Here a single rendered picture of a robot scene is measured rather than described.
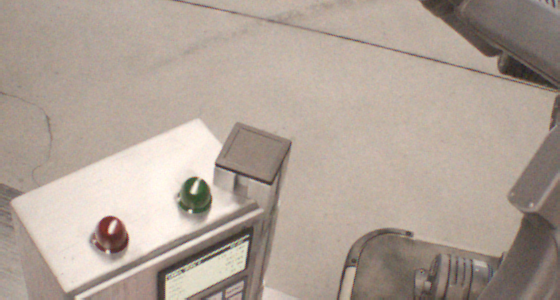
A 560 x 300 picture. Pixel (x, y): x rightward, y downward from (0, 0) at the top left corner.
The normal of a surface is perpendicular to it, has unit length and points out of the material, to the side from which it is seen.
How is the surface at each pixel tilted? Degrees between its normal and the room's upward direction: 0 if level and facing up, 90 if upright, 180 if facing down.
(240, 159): 0
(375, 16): 0
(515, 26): 62
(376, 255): 0
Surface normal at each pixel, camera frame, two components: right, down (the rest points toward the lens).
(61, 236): 0.12, -0.65
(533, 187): -0.78, -0.53
